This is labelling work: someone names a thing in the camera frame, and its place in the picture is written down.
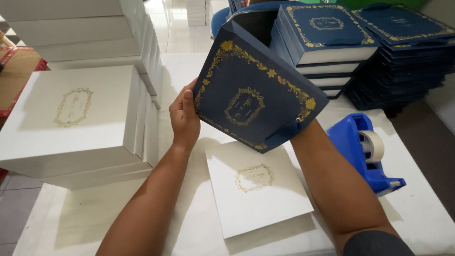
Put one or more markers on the black sleeve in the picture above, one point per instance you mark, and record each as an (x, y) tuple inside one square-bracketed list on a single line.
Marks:
[(376, 243)]

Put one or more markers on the person's left hand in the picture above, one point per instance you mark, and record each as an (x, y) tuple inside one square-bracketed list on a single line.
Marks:
[(185, 117)]

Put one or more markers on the blue chair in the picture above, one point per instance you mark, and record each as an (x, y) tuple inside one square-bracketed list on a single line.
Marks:
[(227, 14)]

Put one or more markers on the blue tape dispenser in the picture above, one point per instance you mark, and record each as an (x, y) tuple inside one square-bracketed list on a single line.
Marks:
[(355, 149)]

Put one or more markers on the white tape roll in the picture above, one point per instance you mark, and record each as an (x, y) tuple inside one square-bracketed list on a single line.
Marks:
[(373, 145)]

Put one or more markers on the navy gold floral box lid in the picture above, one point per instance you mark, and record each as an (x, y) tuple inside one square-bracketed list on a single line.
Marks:
[(254, 96)]

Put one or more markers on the pile of flat navy covers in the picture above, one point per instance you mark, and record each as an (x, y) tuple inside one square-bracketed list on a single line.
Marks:
[(405, 60)]

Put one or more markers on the stack of white gift boxes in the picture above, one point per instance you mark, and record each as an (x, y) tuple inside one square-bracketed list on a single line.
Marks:
[(78, 85)]

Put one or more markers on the stack of navy boxes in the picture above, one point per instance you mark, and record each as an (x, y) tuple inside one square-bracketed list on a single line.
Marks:
[(327, 46)]

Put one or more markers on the brown carton with red tape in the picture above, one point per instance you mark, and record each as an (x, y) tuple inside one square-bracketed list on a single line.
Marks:
[(14, 78)]

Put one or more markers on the white card with gold emblem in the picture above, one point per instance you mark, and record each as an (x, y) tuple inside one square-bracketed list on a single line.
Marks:
[(254, 192)]

